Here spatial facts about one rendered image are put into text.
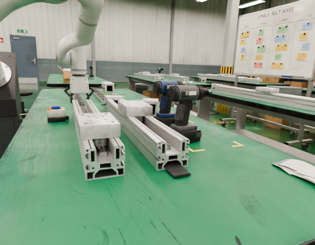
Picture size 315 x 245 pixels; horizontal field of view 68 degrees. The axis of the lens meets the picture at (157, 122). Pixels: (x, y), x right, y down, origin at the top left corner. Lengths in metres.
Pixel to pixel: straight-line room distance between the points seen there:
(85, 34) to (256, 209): 1.03
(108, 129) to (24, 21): 11.89
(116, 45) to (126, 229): 12.30
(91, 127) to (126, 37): 12.20
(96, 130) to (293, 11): 3.53
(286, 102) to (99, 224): 1.90
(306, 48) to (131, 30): 10.24
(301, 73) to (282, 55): 0.41
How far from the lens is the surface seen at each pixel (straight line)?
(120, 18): 12.83
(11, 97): 1.40
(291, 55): 3.79
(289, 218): 0.57
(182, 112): 0.87
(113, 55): 12.62
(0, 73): 1.44
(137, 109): 0.93
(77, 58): 1.36
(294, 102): 2.15
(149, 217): 0.49
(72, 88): 1.39
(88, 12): 1.17
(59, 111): 1.22
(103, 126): 0.65
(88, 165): 0.64
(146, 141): 0.72
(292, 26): 3.86
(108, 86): 2.36
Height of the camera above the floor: 1.07
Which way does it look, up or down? 14 degrees down
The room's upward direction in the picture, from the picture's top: 2 degrees clockwise
